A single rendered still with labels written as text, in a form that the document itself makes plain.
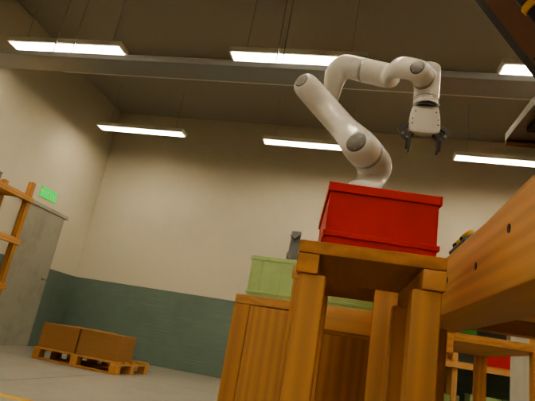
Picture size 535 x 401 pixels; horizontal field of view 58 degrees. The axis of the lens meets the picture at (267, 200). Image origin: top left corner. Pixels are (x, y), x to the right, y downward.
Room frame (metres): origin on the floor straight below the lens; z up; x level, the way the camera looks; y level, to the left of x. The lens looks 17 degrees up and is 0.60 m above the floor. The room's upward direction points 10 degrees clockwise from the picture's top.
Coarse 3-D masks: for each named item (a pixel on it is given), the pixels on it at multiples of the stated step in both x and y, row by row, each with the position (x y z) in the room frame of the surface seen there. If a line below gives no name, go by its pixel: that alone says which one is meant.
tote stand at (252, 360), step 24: (240, 312) 1.99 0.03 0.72; (264, 312) 1.96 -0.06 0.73; (240, 336) 1.99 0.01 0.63; (264, 336) 1.95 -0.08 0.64; (336, 336) 1.86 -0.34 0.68; (240, 360) 1.98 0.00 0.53; (264, 360) 1.95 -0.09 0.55; (336, 360) 1.85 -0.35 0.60; (360, 360) 1.82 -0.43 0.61; (240, 384) 1.98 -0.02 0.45; (264, 384) 1.94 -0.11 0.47; (336, 384) 1.85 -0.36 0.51; (360, 384) 1.82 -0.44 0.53
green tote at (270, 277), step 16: (256, 256) 2.00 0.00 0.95; (256, 272) 2.00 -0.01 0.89; (272, 272) 1.98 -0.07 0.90; (288, 272) 1.97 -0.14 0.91; (256, 288) 2.00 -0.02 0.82; (272, 288) 1.98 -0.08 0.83; (288, 288) 1.96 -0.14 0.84; (336, 304) 1.91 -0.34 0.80; (352, 304) 1.89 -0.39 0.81; (368, 304) 1.87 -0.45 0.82
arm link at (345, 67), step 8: (344, 56) 1.60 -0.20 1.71; (352, 56) 1.58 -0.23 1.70; (360, 56) 1.58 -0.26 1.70; (336, 64) 1.61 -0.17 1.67; (344, 64) 1.60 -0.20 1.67; (352, 64) 1.57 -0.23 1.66; (328, 72) 1.66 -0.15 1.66; (336, 72) 1.63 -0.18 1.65; (344, 72) 1.61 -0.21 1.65; (352, 72) 1.59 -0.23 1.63; (328, 80) 1.68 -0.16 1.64; (336, 80) 1.65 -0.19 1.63; (344, 80) 1.65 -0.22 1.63; (328, 88) 1.71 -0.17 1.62; (336, 88) 1.68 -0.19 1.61; (336, 96) 1.71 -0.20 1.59
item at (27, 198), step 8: (0, 176) 5.82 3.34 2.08; (0, 184) 5.73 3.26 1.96; (32, 184) 6.33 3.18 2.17; (0, 192) 6.32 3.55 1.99; (8, 192) 5.94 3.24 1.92; (16, 192) 6.03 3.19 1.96; (32, 192) 6.36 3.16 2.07; (0, 200) 6.45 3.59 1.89; (24, 200) 6.33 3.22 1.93; (32, 200) 6.35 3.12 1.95; (24, 208) 6.33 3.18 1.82; (24, 216) 6.36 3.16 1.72; (16, 224) 6.33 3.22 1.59; (0, 232) 6.05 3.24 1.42; (16, 232) 6.33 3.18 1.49; (8, 240) 6.16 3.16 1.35; (16, 240) 6.30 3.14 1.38; (8, 248) 6.33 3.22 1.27; (8, 256) 6.33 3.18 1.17; (8, 264) 6.35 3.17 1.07; (0, 272) 6.33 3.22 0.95; (0, 280) 6.33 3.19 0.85; (0, 288) 6.29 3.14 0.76
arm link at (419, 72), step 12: (372, 60) 1.53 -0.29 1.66; (396, 60) 1.41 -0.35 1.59; (408, 60) 1.37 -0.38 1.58; (420, 60) 1.35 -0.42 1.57; (360, 72) 1.56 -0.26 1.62; (372, 72) 1.53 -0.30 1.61; (384, 72) 1.49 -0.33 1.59; (396, 72) 1.40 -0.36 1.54; (408, 72) 1.37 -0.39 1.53; (420, 72) 1.35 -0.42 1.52; (432, 72) 1.37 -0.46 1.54; (372, 84) 1.58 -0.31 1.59; (384, 84) 1.52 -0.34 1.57; (396, 84) 1.54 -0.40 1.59; (420, 84) 1.39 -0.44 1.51
